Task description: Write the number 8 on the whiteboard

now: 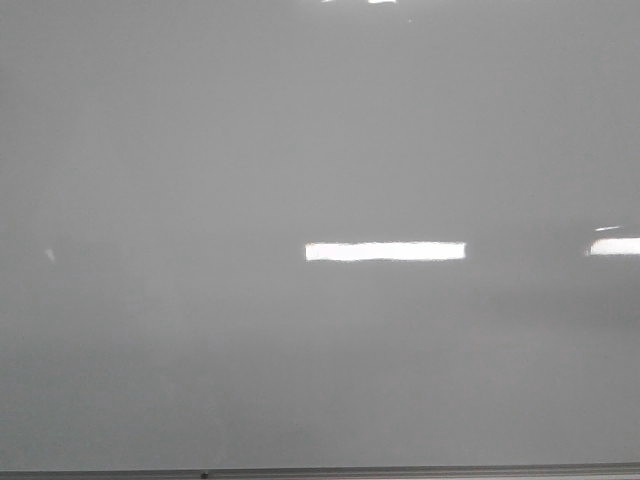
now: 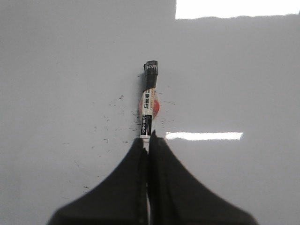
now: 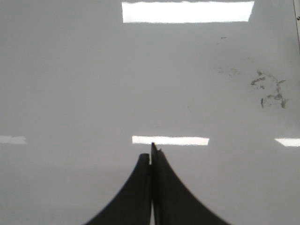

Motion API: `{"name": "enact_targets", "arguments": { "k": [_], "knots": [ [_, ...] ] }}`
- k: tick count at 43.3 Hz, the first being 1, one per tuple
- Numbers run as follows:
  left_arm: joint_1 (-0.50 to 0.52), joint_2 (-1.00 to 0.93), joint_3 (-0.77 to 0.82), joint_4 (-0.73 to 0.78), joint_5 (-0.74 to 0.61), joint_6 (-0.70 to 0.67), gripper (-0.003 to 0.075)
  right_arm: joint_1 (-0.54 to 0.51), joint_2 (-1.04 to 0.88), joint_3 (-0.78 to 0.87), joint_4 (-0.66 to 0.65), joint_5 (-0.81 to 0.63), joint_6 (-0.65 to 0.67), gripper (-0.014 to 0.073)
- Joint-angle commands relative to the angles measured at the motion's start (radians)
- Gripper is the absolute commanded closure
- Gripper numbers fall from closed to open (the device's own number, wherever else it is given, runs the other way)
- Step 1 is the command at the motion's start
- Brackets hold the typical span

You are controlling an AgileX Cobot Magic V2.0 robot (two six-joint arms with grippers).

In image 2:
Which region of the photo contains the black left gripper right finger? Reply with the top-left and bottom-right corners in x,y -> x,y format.
148,133 -> 258,225

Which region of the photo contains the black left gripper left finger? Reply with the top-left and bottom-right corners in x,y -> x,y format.
48,138 -> 148,225

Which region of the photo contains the black white whiteboard marker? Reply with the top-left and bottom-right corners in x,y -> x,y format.
137,60 -> 162,225

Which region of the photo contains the white whiteboard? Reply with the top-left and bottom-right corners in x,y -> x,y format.
0,0 -> 300,225

